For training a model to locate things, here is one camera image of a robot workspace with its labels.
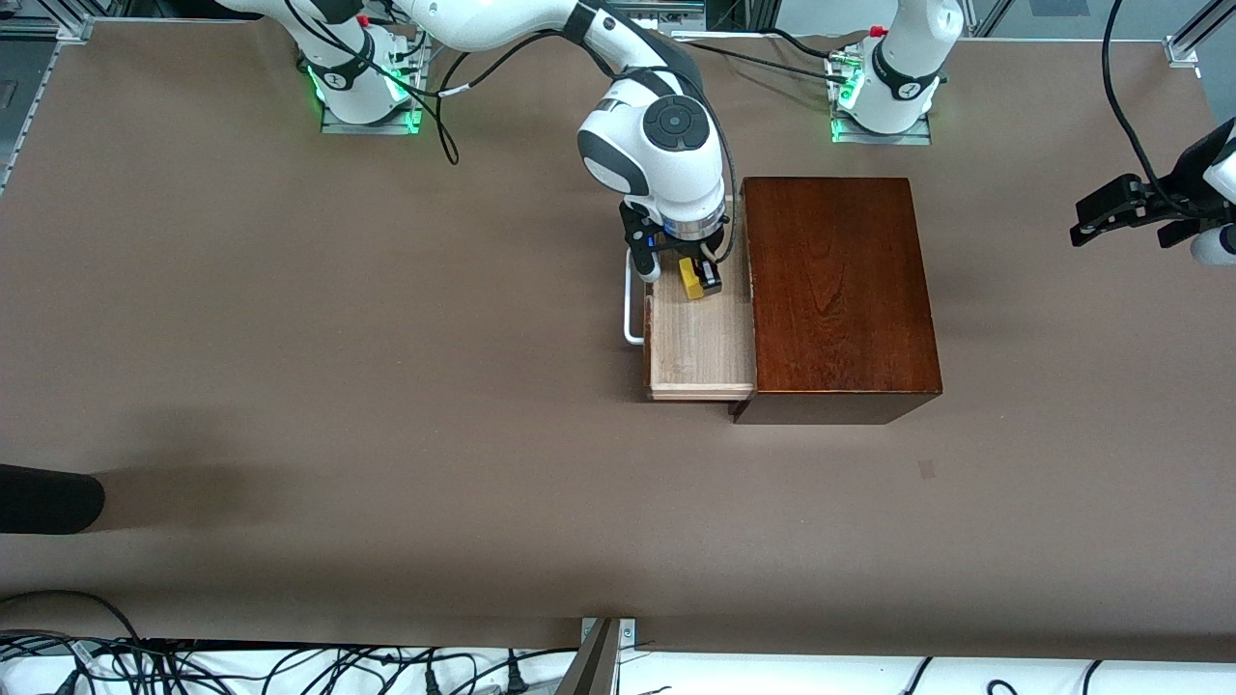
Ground wooden drawer with white handle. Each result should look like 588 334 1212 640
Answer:
625 198 757 402

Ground dark brown wooden cabinet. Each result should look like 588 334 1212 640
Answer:
731 177 943 427

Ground aluminium corner profile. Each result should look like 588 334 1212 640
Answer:
1166 0 1236 67

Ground gray socket strip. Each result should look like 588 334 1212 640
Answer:
618 0 706 36

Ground gray aluminium profile bar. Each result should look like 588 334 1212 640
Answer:
555 620 619 695

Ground black cylinder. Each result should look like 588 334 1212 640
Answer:
0 463 107 535

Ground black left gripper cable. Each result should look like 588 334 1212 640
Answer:
1103 0 1177 194

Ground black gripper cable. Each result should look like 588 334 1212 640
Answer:
1103 0 1177 194
290 0 580 165

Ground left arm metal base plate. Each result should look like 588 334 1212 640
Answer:
830 53 935 148

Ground long black base cable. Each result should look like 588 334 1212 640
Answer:
681 39 851 84

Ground short black base cable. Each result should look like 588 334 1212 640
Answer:
766 27 836 61

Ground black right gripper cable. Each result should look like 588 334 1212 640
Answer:
290 0 580 165

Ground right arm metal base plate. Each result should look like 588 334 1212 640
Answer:
322 39 428 136

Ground silver corner bracket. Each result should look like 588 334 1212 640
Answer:
581 618 638 657

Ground thick black arc cable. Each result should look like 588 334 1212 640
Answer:
0 589 146 646

